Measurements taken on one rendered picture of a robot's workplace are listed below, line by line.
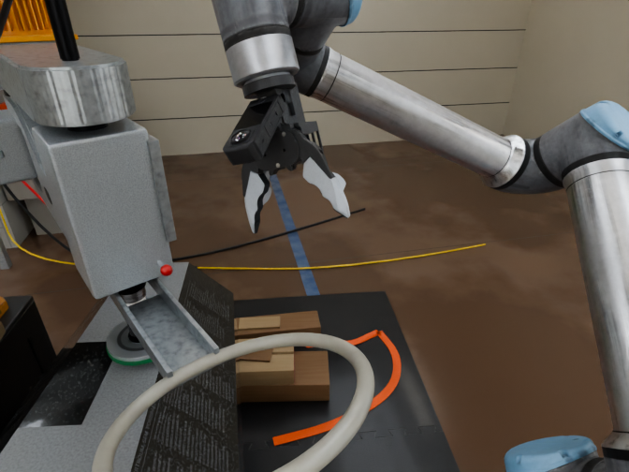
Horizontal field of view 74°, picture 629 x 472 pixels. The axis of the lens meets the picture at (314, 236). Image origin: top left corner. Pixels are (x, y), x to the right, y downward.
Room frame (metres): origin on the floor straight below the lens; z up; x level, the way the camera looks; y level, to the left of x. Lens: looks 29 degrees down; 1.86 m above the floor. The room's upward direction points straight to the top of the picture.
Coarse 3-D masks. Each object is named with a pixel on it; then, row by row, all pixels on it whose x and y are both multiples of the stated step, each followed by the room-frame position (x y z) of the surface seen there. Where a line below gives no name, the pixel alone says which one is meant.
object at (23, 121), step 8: (8, 96) 1.50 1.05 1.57; (8, 104) 1.44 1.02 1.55; (16, 104) 1.37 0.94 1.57; (16, 112) 1.33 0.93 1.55; (24, 112) 1.32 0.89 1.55; (16, 120) 1.38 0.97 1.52; (24, 120) 1.29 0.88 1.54; (32, 120) 1.30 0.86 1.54; (24, 128) 1.28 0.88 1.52; (24, 136) 1.30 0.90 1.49; (32, 136) 1.25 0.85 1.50; (32, 144) 1.24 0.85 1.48; (32, 152) 1.24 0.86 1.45; (40, 160) 1.21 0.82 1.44; (40, 168) 1.17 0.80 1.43; (40, 176) 1.24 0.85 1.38; (40, 184) 1.31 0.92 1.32; (48, 184) 1.13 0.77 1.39; (40, 192) 1.39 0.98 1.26; (48, 192) 1.18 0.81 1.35; (48, 200) 1.26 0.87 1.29; (48, 208) 1.33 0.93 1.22; (56, 208) 1.12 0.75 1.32; (56, 216) 1.18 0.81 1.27; (64, 232) 1.13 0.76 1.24
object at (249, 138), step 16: (272, 96) 0.57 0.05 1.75; (256, 112) 0.54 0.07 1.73; (272, 112) 0.54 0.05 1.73; (240, 128) 0.52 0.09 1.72; (256, 128) 0.50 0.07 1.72; (272, 128) 0.52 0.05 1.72; (240, 144) 0.48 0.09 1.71; (256, 144) 0.48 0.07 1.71; (240, 160) 0.48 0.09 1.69; (256, 160) 0.47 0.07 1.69
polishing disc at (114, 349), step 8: (120, 328) 1.05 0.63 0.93; (112, 336) 1.01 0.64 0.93; (120, 336) 1.01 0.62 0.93; (112, 344) 0.98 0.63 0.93; (120, 344) 0.98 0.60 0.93; (128, 344) 0.98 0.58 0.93; (136, 344) 0.98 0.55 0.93; (112, 352) 0.94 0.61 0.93; (120, 352) 0.94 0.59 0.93; (128, 352) 0.94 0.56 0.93; (136, 352) 0.94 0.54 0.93; (144, 352) 0.94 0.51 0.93; (120, 360) 0.92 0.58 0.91; (128, 360) 0.92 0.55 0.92; (136, 360) 0.92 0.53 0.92
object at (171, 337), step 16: (160, 288) 0.95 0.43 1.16; (144, 304) 0.93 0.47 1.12; (160, 304) 0.93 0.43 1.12; (176, 304) 0.87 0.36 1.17; (128, 320) 0.83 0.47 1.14; (144, 320) 0.86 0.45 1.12; (160, 320) 0.86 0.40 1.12; (176, 320) 0.86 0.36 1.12; (192, 320) 0.80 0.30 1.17; (144, 336) 0.75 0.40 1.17; (160, 336) 0.80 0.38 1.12; (176, 336) 0.79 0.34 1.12; (192, 336) 0.79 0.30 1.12; (208, 336) 0.74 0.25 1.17; (160, 352) 0.74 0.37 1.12; (176, 352) 0.74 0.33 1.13; (192, 352) 0.74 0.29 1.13; (208, 352) 0.73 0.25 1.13; (160, 368) 0.67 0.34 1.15; (176, 368) 0.69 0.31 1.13
